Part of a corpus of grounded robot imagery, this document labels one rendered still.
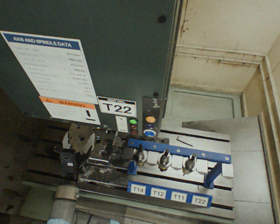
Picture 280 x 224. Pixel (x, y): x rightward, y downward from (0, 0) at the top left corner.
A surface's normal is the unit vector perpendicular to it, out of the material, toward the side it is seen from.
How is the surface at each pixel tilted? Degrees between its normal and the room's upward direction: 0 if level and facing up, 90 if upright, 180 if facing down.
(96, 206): 7
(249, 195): 23
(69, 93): 90
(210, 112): 0
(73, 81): 90
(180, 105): 0
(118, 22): 90
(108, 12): 90
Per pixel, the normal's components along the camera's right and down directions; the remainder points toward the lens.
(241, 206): -0.40, -0.58
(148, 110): -0.18, 0.81
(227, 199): 0.00, -0.56
